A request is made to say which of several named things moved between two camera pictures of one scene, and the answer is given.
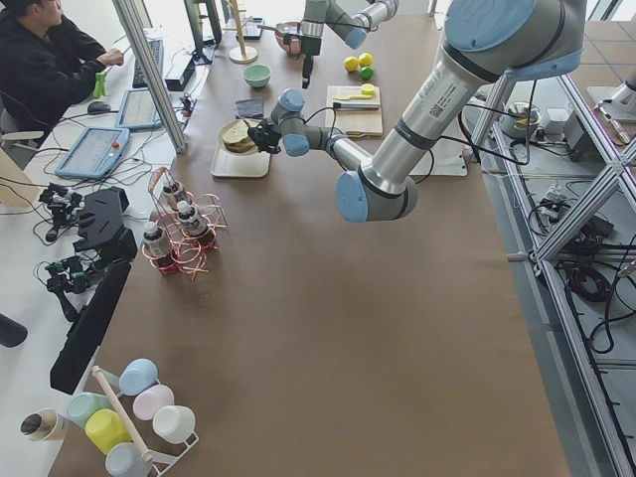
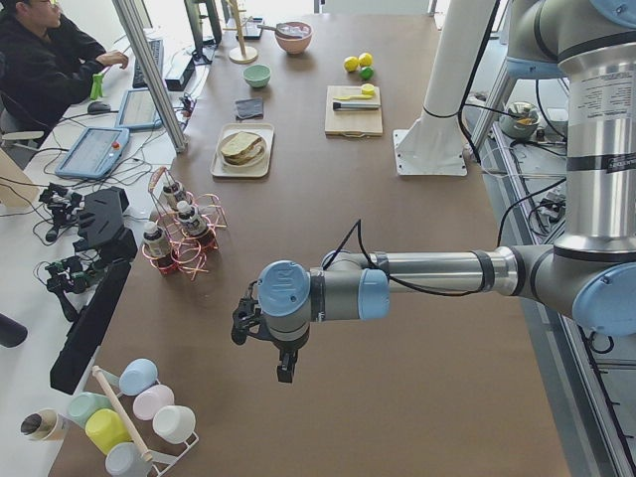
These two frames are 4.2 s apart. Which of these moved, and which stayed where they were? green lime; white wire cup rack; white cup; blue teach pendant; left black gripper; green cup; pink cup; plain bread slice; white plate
Moved: white plate; left black gripper; plain bread slice
Stayed: green lime; green cup; white wire cup rack; blue teach pendant; pink cup; white cup
